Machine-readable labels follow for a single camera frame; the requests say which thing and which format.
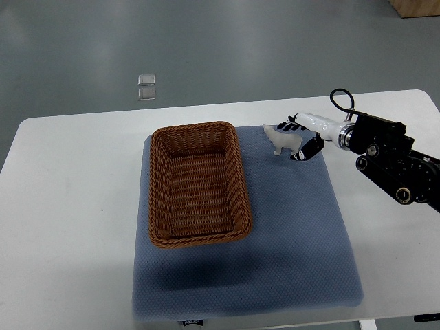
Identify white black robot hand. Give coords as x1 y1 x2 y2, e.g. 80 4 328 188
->
277 113 355 161

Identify white bear figurine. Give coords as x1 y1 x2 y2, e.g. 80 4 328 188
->
263 124 302 156

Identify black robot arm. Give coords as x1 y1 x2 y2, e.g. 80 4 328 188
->
330 88 439 211

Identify brown wicker basket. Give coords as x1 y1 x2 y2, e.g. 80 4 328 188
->
148 121 253 249

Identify blue-grey textured mat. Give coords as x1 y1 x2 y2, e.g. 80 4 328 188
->
132 126 363 322

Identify wooden box corner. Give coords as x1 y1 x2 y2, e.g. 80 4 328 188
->
389 0 439 18

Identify black table control panel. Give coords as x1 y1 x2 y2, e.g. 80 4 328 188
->
413 313 440 322

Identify upper silver floor plate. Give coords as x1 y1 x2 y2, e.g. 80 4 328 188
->
137 74 156 86

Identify black mat label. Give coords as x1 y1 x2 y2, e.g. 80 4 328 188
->
182 320 204 327

